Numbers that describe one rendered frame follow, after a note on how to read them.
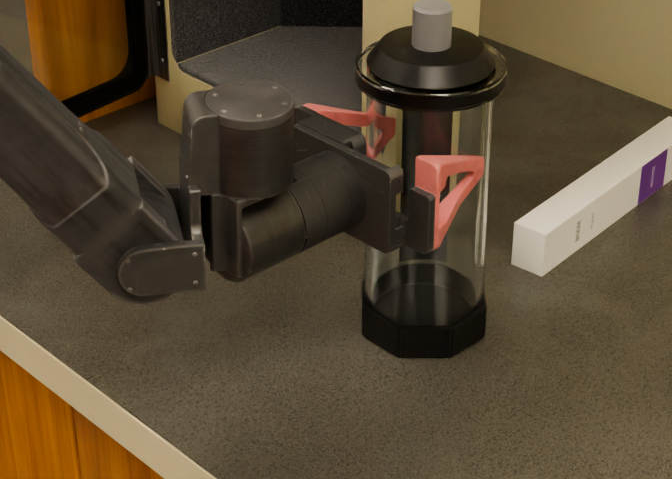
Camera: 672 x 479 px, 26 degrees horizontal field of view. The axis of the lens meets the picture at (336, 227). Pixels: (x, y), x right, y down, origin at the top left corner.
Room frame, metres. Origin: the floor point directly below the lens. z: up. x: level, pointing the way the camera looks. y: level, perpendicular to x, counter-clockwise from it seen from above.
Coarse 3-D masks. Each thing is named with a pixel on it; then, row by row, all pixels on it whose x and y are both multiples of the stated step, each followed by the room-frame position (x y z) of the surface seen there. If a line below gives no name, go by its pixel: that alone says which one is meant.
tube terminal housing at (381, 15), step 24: (168, 0) 1.28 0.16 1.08; (384, 0) 1.08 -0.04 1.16; (408, 0) 1.09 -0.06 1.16; (456, 0) 1.13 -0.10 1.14; (168, 24) 1.28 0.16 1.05; (384, 24) 1.07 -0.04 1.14; (408, 24) 1.09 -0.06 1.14; (456, 24) 1.13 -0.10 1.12; (168, 48) 1.28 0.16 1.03; (168, 96) 1.29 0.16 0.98; (168, 120) 1.29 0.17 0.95
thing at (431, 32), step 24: (432, 0) 0.96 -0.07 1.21; (432, 24) 0.94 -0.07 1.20; (384, 48) 0.94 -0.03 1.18; (408, 48) 0.94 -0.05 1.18; (432, 48) 0.94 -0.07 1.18; (456, 48) 0.94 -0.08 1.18; (480, 48) 0.94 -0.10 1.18; (384, 72) 0.92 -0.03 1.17; (408, 72) 0.91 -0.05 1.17; (432, 72) 0.91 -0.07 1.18; (456, 72) 0.91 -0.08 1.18; (480, 72) 0.92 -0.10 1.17
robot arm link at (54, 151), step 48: (0, 48) 0.79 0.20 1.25; (0, 96) 0.77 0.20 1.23; (48, 96) 0.80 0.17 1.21; (0, 144) 0.77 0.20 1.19; (48, 144) 0.78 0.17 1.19; (96, 144) 0.80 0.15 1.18; (48, 192) 0.77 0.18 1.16; (96, 192) 0.78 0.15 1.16; (144, 192) 0.83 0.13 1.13; (96, 240) 0.78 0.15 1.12; (144, 240) 0.78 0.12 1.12
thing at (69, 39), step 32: (0, 0) 1.16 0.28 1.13; (32, 0) 1.19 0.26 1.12; (64, 0) 1.21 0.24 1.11; (96, 0) 1.24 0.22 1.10; (0, 32) 1.16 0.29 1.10; (32, 32) 1.18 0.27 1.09; (64, 32) 1.21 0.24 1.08; (96, 32) 1.24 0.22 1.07; (32, 64) 1.18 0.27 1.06; (64, 64) 1.21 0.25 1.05; (96, 64) 1.24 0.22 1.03; (64, 96) 1.20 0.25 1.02
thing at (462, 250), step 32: (416, 96) 0.90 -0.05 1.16; (448, 96) 0.90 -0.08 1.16; (384, 128) 0.92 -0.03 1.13; (416, 128) 0.91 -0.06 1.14; (448, 128) 0.91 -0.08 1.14; (480, 128) 0.92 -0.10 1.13; (384, 160) 0.92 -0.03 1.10; (448, 192) 0.91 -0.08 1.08; (480, 192) 0.92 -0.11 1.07; (480, 224) 0.93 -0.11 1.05; (384, 256) 0.92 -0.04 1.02; (416, 256) 0.91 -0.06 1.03; (448, 256) 0.91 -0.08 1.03; (480, 256) 0.93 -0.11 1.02; (384, 288) 0.92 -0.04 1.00; (416, 288) 0.91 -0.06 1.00; (448, 288) 0.91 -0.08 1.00; (480, 288) 0.93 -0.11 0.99; (416, 320) 0.91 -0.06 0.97; (448, 320) 0.91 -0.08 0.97
